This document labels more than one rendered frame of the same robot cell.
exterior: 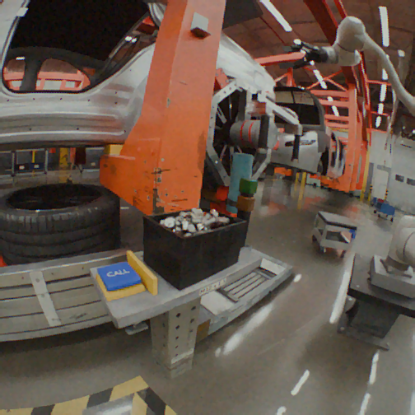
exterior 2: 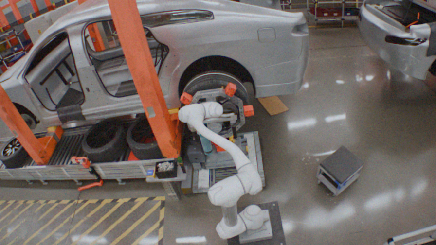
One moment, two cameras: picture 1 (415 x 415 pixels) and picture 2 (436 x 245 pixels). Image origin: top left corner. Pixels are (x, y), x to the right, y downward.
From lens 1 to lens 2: 2.40 m
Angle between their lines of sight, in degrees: 52
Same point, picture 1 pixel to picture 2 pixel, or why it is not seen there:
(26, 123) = (129, 109)
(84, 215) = (154, 147)
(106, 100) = not seen: hidden behind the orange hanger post
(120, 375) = (160, 194)
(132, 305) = (149, 179)
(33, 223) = (139, 149)
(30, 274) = (138, 164)
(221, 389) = (179, 210)
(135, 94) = (169, 89)
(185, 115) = (162, 137)
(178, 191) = (169, 153)
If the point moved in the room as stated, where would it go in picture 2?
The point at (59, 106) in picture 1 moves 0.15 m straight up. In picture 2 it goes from (139, 102) to (135, 91)
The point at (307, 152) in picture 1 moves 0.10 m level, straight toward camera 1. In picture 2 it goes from (409, 55) to (405, 56)
